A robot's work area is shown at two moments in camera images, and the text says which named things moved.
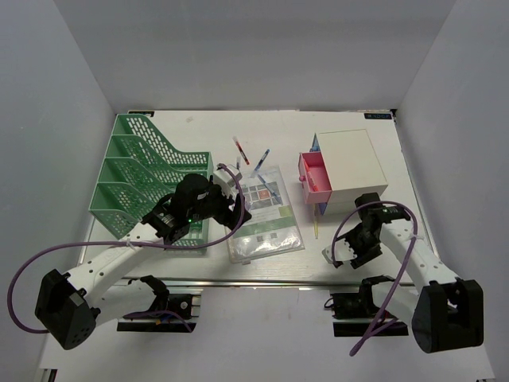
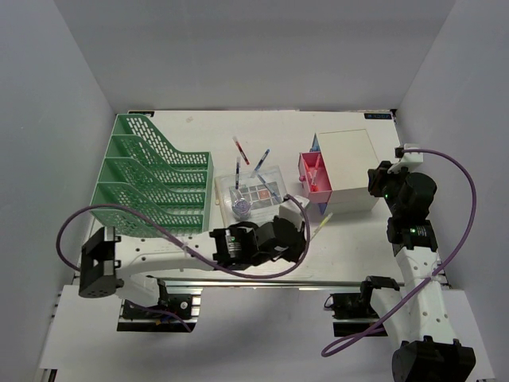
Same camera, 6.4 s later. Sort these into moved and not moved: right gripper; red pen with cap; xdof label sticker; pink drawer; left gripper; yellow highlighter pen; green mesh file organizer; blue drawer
Moved: left gripper; right gripper; yellow highlighter pen
Not moved: xdof label sticker; blue drawer; red pen with cap; pink drawer; green mesh file organizer
